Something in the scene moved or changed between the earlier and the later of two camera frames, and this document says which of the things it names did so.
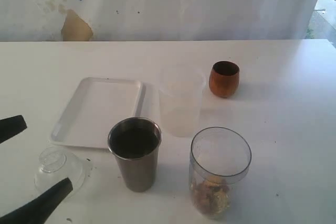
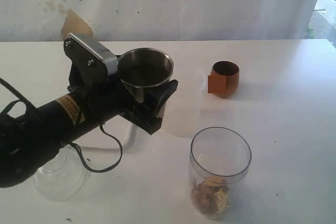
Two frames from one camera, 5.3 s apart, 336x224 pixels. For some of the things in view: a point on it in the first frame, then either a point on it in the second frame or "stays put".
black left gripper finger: (39, 209) → (108, 95)
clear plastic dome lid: (55, 164) stays put
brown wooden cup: (223, 78) stays put
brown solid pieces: (211, 196) stays put
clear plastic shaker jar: (219, 160) stays put
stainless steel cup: (135, 142) → (140, 69)
